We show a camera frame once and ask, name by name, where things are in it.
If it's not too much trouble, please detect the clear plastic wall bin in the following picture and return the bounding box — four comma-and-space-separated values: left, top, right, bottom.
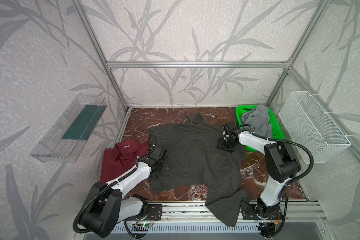
30, 94, 108, 163

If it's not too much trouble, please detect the aluminium cage frame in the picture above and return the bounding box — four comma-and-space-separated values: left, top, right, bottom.
71, 0, 360, 175

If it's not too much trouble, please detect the dark grey striped shirt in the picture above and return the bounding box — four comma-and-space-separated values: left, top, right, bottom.
149, 114, 252, 227

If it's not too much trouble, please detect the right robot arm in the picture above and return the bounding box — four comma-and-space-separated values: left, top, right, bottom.
218, 123, 305, 220

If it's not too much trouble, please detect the light grey shirt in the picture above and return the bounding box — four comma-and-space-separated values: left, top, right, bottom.
241, 105, 273, 138

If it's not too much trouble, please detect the white wire wall basket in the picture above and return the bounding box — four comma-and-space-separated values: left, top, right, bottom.
279, 91, 352, 164

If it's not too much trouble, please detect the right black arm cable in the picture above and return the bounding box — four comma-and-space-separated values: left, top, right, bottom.
238, 124, 315, 238

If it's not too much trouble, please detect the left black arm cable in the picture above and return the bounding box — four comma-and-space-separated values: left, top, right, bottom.
72, 134, 158, 235

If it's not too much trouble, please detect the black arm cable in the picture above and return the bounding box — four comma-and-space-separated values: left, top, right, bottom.
72, 134, 158, 235
238, 124, 315, 238

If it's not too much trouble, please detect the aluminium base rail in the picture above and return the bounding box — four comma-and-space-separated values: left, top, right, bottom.
146, 200, 328, 224

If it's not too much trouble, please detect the green plastic basket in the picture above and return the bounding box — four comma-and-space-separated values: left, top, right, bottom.
236, 105, 285, 139

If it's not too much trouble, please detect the maroon folded shirt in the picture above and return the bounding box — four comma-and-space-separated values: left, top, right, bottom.
100, 140, 149, 184

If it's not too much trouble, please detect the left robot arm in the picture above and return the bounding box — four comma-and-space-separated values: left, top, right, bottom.
73, 146, 169, 238

